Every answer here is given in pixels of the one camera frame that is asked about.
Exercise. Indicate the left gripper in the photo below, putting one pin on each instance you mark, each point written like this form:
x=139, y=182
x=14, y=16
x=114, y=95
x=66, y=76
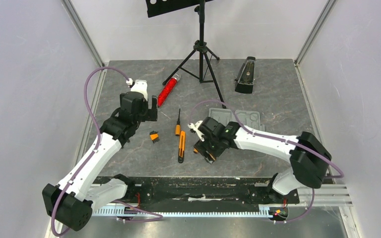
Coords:
x=152, y=113

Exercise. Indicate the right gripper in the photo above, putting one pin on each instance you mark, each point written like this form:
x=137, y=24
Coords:
x=204, y=146

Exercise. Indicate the orange black utility knife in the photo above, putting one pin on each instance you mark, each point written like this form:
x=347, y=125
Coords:
x=182, y=144

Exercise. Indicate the grey plastic tool case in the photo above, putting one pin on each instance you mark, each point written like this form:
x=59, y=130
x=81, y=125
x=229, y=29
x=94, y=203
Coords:
x=248, y=118

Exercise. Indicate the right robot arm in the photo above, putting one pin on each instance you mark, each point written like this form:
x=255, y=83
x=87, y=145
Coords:
x=307, y=157

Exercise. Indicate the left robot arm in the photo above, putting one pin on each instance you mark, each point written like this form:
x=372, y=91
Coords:
x=71, y=201

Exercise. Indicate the orange hex key set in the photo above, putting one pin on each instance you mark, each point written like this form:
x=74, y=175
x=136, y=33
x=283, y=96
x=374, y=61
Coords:
x=154, y=136

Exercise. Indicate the red glitter tube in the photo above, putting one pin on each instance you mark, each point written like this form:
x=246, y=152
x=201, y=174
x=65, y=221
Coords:
x=168, y=88

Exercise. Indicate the black tripod stand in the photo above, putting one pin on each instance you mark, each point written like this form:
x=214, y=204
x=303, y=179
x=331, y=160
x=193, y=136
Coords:
x=201, y=47

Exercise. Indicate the black metronome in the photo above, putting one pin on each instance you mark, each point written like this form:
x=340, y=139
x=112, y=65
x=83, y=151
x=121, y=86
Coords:
x=244, y=83

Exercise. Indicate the black perforated stand plate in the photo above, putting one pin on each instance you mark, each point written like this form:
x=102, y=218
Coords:
x=159, y=7

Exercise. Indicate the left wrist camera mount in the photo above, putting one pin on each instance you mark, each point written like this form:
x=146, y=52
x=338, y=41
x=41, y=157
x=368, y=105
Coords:
x=139, y=86

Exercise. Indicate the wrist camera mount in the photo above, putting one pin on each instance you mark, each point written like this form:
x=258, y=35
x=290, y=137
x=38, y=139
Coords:
x=139, y=86
x=194, y=128

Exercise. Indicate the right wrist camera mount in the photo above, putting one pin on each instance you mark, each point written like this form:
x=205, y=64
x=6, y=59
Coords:
x=194, y=128

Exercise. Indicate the grey slotted cable duct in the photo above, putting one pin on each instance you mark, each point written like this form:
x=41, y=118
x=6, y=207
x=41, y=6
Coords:
x=114, y=210

